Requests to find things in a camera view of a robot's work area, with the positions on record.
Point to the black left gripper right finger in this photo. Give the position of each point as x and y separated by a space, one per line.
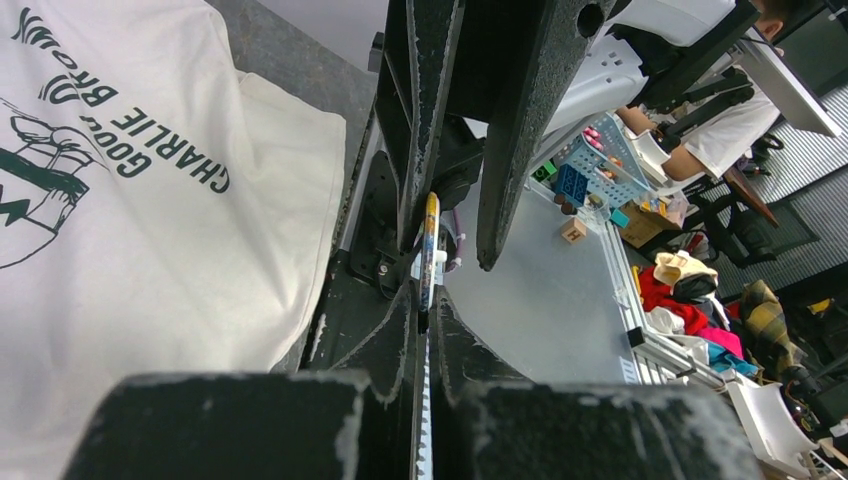
491 422

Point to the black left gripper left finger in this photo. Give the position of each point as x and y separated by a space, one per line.
212 426

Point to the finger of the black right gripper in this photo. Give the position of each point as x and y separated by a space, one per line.
530 52
413 87

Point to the white and green t-shirt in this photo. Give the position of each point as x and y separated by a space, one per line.
161 211

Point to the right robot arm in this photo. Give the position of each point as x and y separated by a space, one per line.
646 52

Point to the blue plastic basket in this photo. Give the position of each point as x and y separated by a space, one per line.
612 172

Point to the wooden letter cube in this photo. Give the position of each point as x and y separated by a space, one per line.
573 230

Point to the cardboard box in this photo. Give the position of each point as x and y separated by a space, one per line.
647 219

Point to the pile of clothes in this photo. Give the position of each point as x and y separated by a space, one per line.
750 337

